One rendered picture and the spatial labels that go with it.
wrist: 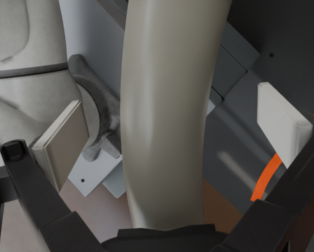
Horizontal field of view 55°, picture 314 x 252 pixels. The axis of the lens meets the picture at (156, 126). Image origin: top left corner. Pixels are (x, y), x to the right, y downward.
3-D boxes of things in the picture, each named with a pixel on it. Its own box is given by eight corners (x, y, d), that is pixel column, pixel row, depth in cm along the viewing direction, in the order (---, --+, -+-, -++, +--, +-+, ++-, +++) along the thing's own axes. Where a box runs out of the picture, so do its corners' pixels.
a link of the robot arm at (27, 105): (46, 150, 68) (-51, 197, 49) (30, 68, 64) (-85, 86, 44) (107, 154, 62) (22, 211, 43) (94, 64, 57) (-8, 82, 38)
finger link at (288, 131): (297, 125, 14) (314, 124, 14) (257, 82, 20) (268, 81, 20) (292, 179, 15) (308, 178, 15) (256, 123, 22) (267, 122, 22)
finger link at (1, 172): (29, 206, 14) (-30, 210, 15) (63, 153, 19) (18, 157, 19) (20, 180, 14) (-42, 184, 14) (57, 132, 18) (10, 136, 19)
